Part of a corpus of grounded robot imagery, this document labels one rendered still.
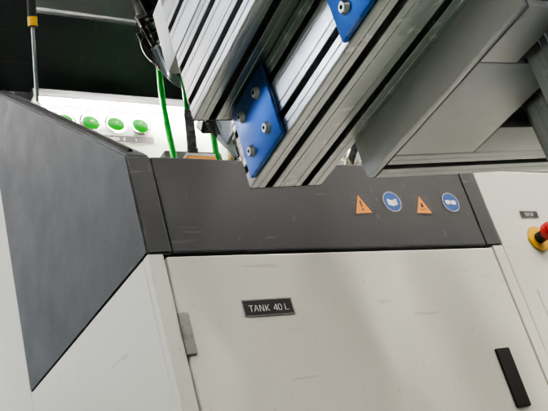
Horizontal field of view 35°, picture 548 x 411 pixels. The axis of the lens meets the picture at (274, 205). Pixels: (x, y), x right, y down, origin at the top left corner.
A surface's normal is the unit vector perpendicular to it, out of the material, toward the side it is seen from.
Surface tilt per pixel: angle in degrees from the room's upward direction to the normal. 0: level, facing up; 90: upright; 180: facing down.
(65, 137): 90
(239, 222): 90
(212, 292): 90
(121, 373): 90
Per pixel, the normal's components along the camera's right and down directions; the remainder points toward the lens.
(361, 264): 0.48, -0.49
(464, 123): 0.26, 0.87
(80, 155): -0.84, 0.00
